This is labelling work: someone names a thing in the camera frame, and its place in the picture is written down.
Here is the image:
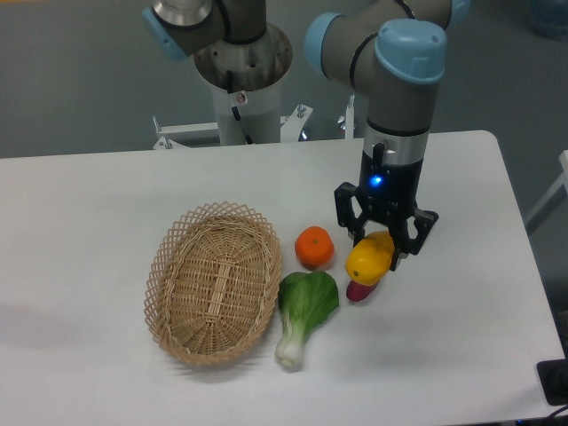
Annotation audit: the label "black cable on pedestal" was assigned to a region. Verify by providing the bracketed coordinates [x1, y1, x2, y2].
[225, 69, 255, 146]

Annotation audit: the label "orange tangerine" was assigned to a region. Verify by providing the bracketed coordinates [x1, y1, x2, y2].
[295, 226, 335, 270]

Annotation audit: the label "black device at table edge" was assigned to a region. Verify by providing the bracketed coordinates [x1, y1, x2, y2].
[537, 359, 567, 406]

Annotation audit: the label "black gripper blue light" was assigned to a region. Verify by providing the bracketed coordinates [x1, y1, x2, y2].
[334, 153, 439, 272]

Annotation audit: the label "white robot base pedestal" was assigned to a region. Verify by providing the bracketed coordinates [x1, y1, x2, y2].
[153, 24, 313, 149]

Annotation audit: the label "white frame at right edge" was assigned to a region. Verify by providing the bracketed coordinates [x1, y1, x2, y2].
[524, 150, 567, 235]

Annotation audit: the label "woven wicker basket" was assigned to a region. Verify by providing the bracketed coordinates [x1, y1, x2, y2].
[144, 201, 282, 366]

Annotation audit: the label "purple sweet potato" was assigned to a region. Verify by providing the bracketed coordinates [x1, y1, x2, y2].
[346, 280, 379, 303]

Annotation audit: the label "green bok choy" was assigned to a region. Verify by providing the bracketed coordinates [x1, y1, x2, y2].
[274, 271, 339, 370]

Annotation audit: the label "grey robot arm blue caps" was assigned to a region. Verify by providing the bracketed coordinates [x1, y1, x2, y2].
[142, 1, 469, 260]

